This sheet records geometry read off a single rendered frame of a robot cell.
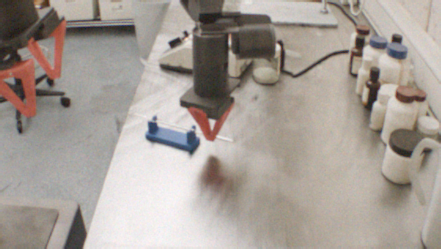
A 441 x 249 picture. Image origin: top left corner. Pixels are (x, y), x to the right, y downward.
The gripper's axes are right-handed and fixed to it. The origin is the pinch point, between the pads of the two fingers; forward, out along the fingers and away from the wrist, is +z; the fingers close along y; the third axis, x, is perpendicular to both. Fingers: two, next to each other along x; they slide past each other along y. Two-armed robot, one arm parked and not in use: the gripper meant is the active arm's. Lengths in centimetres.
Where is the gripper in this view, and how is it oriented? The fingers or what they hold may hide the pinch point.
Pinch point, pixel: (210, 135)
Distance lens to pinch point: 83.8
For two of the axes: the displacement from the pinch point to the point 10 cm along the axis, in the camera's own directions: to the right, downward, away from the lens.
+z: -0.1, 8.4, 5.5
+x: -9.1, -2.3, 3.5
